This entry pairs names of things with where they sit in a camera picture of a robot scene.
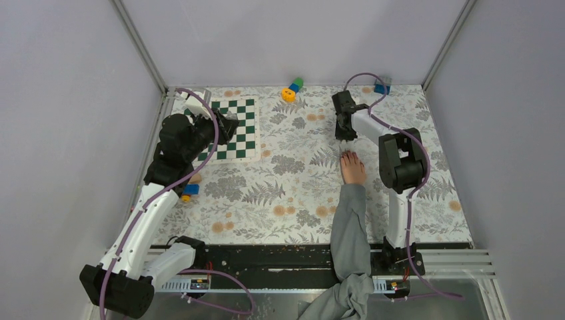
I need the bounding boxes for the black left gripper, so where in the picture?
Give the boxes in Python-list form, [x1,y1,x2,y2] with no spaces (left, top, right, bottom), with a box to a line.
[184,107,240,161]

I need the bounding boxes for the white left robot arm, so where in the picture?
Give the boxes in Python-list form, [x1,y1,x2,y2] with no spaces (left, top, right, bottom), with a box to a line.
[79,111,239,319]

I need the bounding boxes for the grey sleeved forearm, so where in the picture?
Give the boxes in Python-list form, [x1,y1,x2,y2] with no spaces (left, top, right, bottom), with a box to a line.
[299,184,374,319]

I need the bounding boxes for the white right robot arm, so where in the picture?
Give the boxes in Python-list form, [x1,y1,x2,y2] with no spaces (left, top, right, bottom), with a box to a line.
[331,90,430,275]

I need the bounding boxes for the person's hand with painted nails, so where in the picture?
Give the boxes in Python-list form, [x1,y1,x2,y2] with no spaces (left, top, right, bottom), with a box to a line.
[340,151,366,185]

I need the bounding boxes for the green white chessboard mat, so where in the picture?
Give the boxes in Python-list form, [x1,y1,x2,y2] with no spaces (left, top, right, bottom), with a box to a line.
[208,96,261,165]

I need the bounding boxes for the blue grey toy block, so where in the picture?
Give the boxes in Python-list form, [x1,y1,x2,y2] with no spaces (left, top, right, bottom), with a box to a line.
[374,79,390,95]

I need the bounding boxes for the wooden block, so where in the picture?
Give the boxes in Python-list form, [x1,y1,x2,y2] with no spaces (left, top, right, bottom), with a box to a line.
[188,173,203,184]

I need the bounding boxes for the yellow blue green toy blocks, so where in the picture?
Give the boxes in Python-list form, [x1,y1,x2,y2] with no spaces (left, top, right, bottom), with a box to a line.
[281,77,303,103]

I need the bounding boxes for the blue yellow toy car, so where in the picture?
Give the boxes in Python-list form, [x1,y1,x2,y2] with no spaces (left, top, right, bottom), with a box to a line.
[180,184,200,203]

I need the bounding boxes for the floral tablecloth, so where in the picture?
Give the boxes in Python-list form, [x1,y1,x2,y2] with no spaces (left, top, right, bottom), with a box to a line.
[154,85,472,245]

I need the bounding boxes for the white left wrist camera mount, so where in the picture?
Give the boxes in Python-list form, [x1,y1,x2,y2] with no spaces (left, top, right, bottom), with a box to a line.
[177,88,211,119]

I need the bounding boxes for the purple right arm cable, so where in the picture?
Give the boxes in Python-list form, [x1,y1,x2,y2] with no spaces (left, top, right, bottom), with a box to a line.
[343,73,464,302]

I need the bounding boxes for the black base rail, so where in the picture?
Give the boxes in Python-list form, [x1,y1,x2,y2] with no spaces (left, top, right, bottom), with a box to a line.
[161,240,473,293]

